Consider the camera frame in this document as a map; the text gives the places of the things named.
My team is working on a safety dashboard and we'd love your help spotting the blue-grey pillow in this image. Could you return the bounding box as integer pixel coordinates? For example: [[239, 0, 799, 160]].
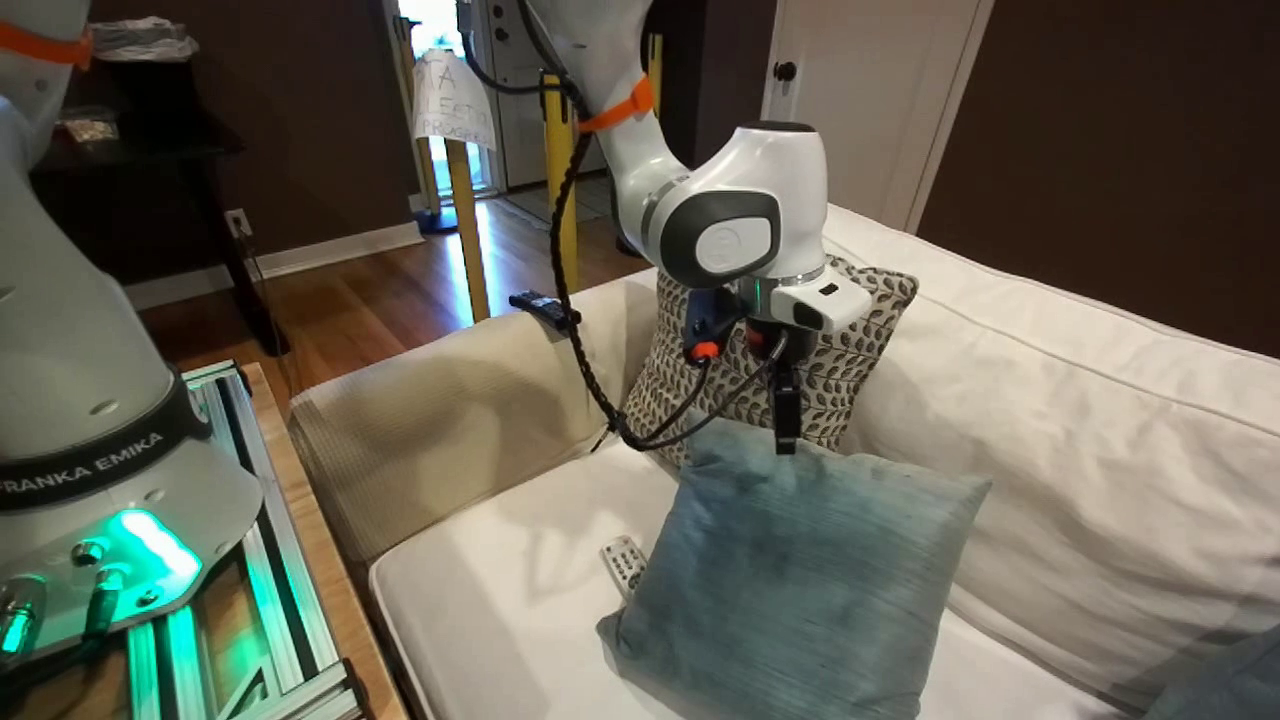
[[1143, 626, 1280, 720]]

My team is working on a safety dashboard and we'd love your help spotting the leaf print pillow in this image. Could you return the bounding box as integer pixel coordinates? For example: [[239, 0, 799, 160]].
[[621, 256, 925, 477]]

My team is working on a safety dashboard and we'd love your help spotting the aluminium frame base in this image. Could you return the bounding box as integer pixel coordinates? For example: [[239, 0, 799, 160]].
[[124, 359, 363, 720]]

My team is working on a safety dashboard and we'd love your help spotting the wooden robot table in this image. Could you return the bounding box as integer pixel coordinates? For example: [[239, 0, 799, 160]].
[[0, 355, 411, 720]]

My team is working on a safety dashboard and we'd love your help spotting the wooden stand leg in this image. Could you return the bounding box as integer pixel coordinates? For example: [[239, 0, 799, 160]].
[[444, 137, 494, 323]]

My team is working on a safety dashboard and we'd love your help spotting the orange strap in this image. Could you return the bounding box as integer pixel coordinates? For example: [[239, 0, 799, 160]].
[[0, 18, 101, 74], [577, 78, 659, 137]]

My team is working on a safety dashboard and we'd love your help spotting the white panel door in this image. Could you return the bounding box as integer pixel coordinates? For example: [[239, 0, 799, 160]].
[[750, 0, 994, 232]]

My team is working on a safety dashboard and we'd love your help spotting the white sofa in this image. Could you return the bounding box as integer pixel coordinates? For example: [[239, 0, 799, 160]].
[[289, 195, 1280, 720]]

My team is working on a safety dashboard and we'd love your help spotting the silver remote control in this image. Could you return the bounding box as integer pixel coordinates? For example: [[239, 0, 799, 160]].
[[596, 532, 651, 600]]

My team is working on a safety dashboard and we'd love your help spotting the yellow post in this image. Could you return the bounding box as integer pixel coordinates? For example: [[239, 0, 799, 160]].
[[537, 74, 587, 295]]

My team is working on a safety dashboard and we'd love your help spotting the blue square pillow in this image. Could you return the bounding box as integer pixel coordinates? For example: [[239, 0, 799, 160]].
[[593, 417, 994, 720]]

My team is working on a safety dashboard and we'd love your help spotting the dark side table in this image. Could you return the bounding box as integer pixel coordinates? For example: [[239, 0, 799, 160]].
[[32, 58, 290, 355]]

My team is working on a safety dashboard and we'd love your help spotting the black remote control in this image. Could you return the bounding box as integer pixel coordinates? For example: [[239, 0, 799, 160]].
[[502, 289, 587, 338]]

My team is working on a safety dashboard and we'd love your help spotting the white cloth shade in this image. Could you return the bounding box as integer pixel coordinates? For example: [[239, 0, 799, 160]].
[[409, 50, 498, 157]]

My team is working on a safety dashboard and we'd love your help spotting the white cloth bundle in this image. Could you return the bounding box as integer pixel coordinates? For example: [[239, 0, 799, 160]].
[[89, 14, 199, 67]]

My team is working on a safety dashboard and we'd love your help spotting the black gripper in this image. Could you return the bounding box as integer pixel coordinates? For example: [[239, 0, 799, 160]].
[[742, 317, 815, 456]]

